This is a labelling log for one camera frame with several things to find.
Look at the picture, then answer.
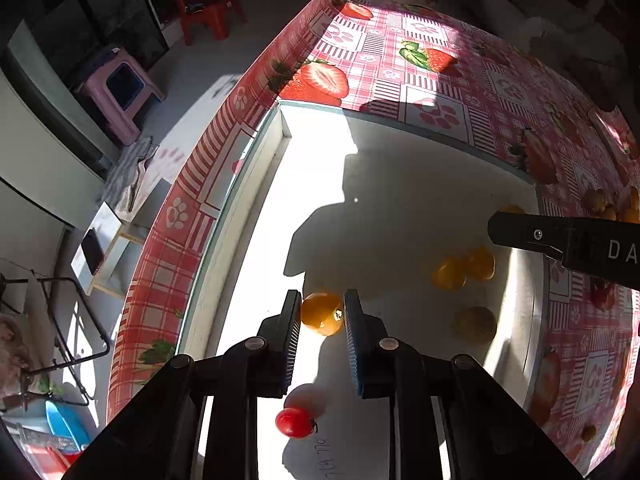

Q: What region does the black metal rack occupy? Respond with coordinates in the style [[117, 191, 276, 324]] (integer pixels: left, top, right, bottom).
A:
[[0, 275, 112, 406]]

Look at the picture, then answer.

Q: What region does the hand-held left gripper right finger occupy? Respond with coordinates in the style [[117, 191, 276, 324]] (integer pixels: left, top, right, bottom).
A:
[[344, 289, 583, 480]]

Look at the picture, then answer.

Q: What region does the small white table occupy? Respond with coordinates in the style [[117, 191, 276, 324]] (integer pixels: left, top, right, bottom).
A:
[[70, 201, 151, 298]]

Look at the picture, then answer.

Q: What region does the red plastic chair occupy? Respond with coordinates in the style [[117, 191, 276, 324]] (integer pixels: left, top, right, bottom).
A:
[[172, 0, 247, 46]]

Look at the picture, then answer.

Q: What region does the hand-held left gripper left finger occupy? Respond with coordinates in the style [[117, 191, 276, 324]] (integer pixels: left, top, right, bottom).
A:
[[62, 289, 303, 480]]

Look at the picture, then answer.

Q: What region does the blue plastic basin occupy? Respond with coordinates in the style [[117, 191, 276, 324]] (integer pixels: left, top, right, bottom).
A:
[[45, 399, 93, 453]]

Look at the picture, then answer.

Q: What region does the red cherry tomato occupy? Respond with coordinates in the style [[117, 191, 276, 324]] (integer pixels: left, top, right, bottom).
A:
[[275, 407, 318, 440]]

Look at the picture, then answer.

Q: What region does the pale yellow cherry tomato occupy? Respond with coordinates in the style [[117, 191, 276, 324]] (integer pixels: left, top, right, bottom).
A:
[[453, 306, 498, 345]]

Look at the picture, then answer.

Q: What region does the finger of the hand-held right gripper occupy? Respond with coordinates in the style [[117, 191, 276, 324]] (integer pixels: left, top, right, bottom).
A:
[[487, 211, 569, 261]]

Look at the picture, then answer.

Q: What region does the strawberry print tablecloth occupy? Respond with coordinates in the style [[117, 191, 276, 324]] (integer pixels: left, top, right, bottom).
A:
[[106, 0, 640, 476]]

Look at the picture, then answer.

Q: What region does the dark glass cabinet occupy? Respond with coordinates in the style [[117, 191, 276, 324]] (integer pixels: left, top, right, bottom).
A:
[[75, 0, 171, 68]]

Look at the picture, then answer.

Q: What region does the white tray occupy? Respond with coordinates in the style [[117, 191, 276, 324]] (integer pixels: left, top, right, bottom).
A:
[[177, 100, 551, 480]]

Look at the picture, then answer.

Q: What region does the grey cloth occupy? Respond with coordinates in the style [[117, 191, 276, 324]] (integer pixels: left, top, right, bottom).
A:
[[100, 137, 160, 213]]

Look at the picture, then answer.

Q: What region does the pink plastic stool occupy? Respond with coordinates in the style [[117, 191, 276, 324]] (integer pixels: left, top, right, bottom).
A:
[[75, 46, 167, 146]]

